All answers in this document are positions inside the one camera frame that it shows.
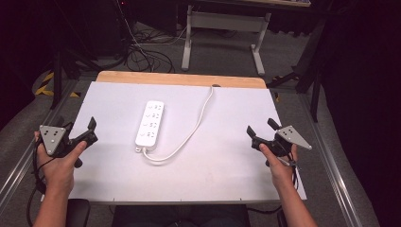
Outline yellow black floor tape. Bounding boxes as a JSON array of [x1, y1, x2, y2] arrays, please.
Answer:
[[34, 71, 80, 98]]

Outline black cable under table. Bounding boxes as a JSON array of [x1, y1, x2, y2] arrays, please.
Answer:
[[246, 204, 284, 216]]

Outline person's right hand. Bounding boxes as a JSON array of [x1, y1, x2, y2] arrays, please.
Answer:
[[258, 143, 299, 191]]

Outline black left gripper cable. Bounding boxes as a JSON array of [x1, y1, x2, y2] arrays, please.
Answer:
[[26, 137, 55, 227]]

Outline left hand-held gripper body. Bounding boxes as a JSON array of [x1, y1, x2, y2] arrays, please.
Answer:
[[39, 124, 83, 169]]

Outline black floor cables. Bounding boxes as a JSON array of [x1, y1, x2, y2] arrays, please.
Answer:
[[123, 29, 176, 75]]

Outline metal floor rail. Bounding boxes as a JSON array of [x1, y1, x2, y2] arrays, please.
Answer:
[[0, 79, 79, 204], [297, 93, 364, 227]]

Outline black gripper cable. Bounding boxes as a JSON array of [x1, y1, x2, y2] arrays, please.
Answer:
[[285, 157, 301, 191], [26, 137, 55, 227]]

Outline white power strip cable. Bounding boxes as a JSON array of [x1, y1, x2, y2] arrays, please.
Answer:
[[135, 85, 215, 163]]

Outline person's dark lap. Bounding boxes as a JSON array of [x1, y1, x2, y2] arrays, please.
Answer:
[[111, 204, 252, 227]]

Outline person's left hand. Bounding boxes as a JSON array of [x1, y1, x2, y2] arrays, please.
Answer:
[[33, 131, 88, 194]]

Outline white table cover sheet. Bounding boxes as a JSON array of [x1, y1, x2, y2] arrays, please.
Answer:
[[68, 80, 307, 202]]

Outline thin white floor cable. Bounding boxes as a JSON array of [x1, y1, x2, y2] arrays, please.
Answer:
[[114, 0, 189, 72]]

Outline black metal stand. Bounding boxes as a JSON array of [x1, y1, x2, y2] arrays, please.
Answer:
[[266, 17, 327, 123]]

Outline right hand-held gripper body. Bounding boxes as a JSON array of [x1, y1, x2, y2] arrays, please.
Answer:
[[264, 125, 313, 167]]

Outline black tripod stand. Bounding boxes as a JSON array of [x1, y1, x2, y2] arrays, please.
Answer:
[[49, 0, 103, 111]]

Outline white metal desk frame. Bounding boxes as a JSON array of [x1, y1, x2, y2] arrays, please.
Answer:
[[181, 4, 272, 77]]

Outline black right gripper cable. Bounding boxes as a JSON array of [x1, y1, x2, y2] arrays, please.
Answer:
[[285, 157, 301, 191]]

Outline black chair armrest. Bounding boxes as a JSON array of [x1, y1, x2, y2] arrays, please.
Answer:
[[65, 199, 92, 227]]

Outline white power strip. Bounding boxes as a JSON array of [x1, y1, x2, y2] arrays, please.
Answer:
[[134, 99, 166, 149]]

